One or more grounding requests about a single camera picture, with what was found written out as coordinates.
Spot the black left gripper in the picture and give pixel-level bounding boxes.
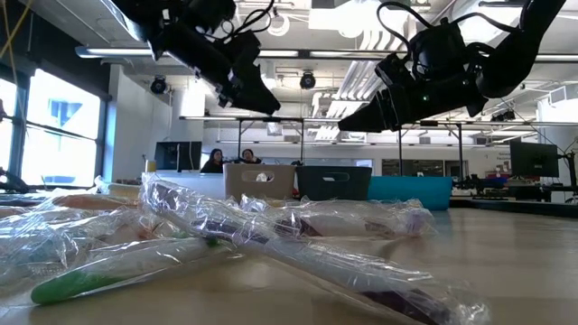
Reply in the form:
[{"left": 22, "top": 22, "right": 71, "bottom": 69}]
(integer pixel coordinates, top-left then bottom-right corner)
[{"left": 198, "top": 33, "right": 282, "bottom": 116}]

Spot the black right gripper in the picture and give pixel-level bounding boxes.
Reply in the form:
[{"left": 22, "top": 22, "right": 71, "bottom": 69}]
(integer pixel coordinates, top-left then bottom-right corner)
[{"left": 337, "top": 52, "right": 415, "bottom": 134}]

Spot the purple toothbrush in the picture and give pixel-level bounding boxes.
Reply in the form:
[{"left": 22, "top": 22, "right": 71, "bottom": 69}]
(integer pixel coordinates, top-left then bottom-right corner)
[
  {"left": 140, "top": 173, "right": 492, "bottom": 325},
  {"left": 238, "top": 192, "right": 437, "bottom": 239}
]

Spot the pile of packaged toothbrushes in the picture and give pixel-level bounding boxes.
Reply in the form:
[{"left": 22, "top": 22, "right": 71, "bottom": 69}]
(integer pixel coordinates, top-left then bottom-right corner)
[{"left": 451, "top": 197, "right": 578, "bottom": 218}]

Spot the person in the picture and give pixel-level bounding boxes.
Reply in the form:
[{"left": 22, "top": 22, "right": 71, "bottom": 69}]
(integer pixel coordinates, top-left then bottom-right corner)
[
  {"left": 200, "top": 148, "right": 226, "bottom": 175},
  {"left": 238, "top": 148, "right": 264, "bottom": 165}
]

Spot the light grey plastic bin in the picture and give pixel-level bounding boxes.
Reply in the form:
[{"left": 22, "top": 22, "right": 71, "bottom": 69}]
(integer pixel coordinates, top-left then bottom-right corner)
[{"left": 223, "top": 162, "right": 297, "bottom": 202}]

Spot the teal plastic bin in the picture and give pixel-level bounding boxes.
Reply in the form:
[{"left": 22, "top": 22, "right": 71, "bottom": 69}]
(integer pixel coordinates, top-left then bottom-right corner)
[{"left": 366, "top": 175, "right": 454, "bottom": 212}]

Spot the dark grey plastic bin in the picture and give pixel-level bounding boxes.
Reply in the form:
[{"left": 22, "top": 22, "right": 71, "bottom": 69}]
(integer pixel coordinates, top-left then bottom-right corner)
[{"left": 295, "top": 165, "right": 374, "bottom": 202}]

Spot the black monitor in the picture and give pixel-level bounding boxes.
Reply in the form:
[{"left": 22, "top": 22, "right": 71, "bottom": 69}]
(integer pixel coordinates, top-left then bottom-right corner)
[
  {"left": 154, "top": 140, "right": 203, "bottom": 172},
  {"left": 509, "top": 141, "right": 560, "bottom": 179}
]

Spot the white plastic bin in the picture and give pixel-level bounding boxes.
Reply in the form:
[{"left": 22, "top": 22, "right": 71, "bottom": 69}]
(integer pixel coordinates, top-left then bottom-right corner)
[{"left": 153, "top": 169, "right": 227, "bottom": 200}]

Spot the large window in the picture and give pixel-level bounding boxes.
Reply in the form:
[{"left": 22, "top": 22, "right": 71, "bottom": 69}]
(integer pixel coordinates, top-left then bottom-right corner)
[{"left": 0, "top": 67, "right": 107, "bottom": 189}]

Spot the green wrapped toothbrush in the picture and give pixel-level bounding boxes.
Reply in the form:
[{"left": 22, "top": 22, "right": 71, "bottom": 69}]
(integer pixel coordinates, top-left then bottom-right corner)
[{"left": 29, "top": 237, "right": 231, "bottom": 307}]

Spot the black metal rig frame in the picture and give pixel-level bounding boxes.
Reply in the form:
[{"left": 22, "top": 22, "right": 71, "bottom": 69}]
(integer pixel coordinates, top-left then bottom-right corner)
[{"left": 180, "top": 115, "right": 466, "bottom": 178}]

